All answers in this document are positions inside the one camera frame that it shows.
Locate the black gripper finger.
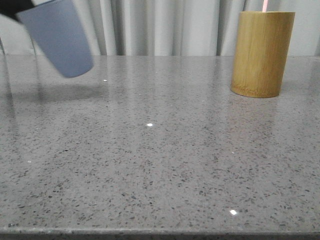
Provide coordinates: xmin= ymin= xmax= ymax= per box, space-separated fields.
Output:
xmin=0 ymin=0 xmax=35 ymax=23

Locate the blue plastic cup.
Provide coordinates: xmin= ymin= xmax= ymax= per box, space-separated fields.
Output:
xmin=17 ymin=0 xmax=94 ymax=78

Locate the pink chopstick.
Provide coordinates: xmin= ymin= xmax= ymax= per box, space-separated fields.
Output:
xmin=261 ymin=0 xmax=269 ymax=13

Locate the grey-white pleated curtain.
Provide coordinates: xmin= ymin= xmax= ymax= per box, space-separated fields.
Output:
xmin=0 ymin=0 xmax=320 ymax=56

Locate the bamboo cylindrical holder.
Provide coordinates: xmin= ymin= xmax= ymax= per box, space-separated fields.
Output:
xmin=230 ymin=11 xmax=295 ymax=98

